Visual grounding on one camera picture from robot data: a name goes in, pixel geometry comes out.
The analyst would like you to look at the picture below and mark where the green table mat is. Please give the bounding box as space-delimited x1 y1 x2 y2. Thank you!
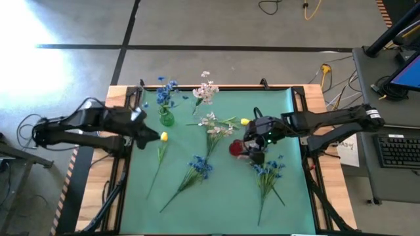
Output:
119 87 316 235

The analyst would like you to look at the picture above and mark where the black diagonal frame strut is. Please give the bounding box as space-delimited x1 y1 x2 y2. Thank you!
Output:
81 165 129 234
303 160 354 232

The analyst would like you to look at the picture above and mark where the white paper sheet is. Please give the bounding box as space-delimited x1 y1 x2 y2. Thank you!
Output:
336 134 361 168

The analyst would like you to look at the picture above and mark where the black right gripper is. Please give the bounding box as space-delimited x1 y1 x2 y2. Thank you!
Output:
241 115 287 166

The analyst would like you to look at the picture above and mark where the black keyboard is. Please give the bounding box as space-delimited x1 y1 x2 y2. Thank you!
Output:
373 133 420 170

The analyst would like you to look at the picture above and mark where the black floor platform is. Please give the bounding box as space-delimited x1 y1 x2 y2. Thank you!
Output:
54 144 106 235

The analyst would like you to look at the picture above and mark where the computer monitor blue screen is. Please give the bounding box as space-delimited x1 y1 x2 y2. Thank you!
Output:
388 51 420 92

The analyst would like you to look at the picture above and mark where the grey metal table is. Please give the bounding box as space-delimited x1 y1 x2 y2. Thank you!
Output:
0 132 55 236

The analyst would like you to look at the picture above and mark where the white floor cable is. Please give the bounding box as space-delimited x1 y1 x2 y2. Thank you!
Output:
325 70 362 109

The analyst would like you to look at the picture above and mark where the clear glass vase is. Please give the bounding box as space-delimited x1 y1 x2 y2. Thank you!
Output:
192 104 204 121

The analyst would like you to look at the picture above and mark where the grey computer desk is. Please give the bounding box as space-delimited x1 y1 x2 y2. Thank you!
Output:
352 45 420 205

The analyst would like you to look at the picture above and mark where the black monitor pole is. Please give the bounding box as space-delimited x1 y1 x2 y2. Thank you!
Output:
364 1 420 58

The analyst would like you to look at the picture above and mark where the black metal table frame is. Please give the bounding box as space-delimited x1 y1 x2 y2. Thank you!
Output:
104 78 357 236

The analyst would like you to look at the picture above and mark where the black looped floor cable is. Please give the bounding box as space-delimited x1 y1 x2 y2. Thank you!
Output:
16 113 43 151

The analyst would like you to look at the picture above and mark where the green glass vase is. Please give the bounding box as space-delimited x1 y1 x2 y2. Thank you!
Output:
159 108 175 128

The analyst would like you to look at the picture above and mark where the red glass vase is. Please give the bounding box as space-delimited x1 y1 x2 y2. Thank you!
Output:
228 139 244 157

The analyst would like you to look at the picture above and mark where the yellow floor cable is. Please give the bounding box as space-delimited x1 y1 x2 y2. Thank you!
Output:
303 0 324 21

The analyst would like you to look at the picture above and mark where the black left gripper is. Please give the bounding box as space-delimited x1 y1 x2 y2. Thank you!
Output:
123 109 162 151

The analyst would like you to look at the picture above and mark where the black desk cable bundle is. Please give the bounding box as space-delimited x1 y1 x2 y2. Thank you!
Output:
369 74 410 101

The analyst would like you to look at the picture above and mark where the yellow artificial tulip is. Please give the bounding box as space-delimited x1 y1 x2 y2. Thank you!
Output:
146 131 169 199
186 116 251 129

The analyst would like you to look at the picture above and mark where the orange black striped tape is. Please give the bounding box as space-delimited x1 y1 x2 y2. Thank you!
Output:
375 0 393 28
49 146 79 236

